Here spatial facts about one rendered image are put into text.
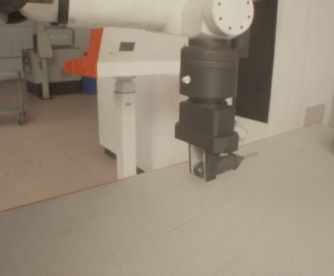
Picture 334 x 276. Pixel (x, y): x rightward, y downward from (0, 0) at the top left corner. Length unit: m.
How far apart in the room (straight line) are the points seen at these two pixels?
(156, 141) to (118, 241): 2.00
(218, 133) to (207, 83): 0.08
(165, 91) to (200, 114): 1.87
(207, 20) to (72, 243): 0.36
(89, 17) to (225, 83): 0.20
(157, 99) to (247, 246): 1.96
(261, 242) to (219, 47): 0.29
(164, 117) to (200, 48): 1.94
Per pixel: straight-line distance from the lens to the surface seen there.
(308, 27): 3.09
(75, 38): 8.53
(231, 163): 0.53
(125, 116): 1.73
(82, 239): 0.45
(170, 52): 1.45
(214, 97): 0.42
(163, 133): 2.37
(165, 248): 0.42
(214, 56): 0.42
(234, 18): 0.41
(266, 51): 2.70
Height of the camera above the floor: 1.17
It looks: 17 degrees down
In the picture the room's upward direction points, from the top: 1 degrees clockwise
